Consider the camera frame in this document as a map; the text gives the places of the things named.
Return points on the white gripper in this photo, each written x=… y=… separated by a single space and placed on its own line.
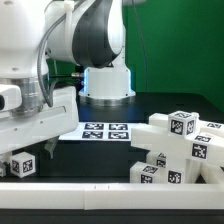
x=51 y=122

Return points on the small white tagged cube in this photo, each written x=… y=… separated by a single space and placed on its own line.
x=181 y=123

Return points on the long white chair back post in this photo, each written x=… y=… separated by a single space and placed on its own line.
x=206 y=144

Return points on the white chair seat piece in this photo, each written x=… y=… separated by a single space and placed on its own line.
x=156 y=159

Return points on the white sheet with tags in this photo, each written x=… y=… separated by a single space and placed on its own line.
x=99 y=131

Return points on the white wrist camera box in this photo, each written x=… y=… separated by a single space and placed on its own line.
x=10 y=97

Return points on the white U-shaped boundary frame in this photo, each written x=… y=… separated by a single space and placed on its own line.
x=209 y=195

